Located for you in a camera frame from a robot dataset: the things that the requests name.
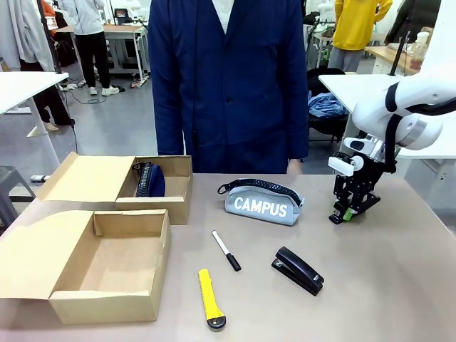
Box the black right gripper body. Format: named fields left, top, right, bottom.
left=333, top=151, right=388, bottom=193

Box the black stapler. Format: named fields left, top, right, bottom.
left=271, top=246, right=326, bottom=297

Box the grey CAMPUS pencil pouch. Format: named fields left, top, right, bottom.
left=217, top=178, right=306, bottom=227

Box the cardboard box holding navy pouch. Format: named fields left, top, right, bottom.
left=36, top=151, right=194, bottom=226

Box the large open cardboard box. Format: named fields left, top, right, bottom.
left=0, top=209, right=172, bottom=326

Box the black chair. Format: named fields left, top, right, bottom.
left=306, top=67, right=353, bottom=144

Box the blue crumpled cloth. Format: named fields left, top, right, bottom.
left=307, top=90, right=349, bottom=118

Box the white table behind robot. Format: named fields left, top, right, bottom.
left=318, top=73, right=456, bottom=160

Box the wooden table with white base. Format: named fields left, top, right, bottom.
left=363, top=41, right=425, bottom=76

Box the white marker with black cap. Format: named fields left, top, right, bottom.
left=211, top=229, right=242, bottom=272

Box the clear plastic bottle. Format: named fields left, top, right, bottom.
left=408, top=31, right=431, bottom=71

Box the person in yellow hoodie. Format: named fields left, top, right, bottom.
left=326, top=0, right=393, bottom=74

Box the person in navy coat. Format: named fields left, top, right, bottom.
left=147, top=0, right=310, bottom=175

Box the yellow utility knife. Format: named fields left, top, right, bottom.
left=197, top=268, right=228, bottom=330

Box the navy blue pencil pouch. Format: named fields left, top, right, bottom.
left=132, top=161, right=167, bottom=198

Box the person in white jacket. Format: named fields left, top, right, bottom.
left=58, top=0, right=120, bottom=98

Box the grey metal stool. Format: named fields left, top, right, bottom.
left=0, top=165, right=37, bottom=229

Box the white table with slanted leg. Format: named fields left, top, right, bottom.
left=0, top=71, right=70, bottom=171

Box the person in grey hoodie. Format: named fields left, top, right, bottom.
left=0, top=0, right=76, bottom=132

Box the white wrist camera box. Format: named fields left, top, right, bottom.
left=328, top=136, right=375, bottom=176

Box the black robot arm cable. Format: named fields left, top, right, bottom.
left=381, top=82, right=456, bottom=172

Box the wood-top workbench white frame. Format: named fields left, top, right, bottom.
left=56, top=24, right=150, bottom=87

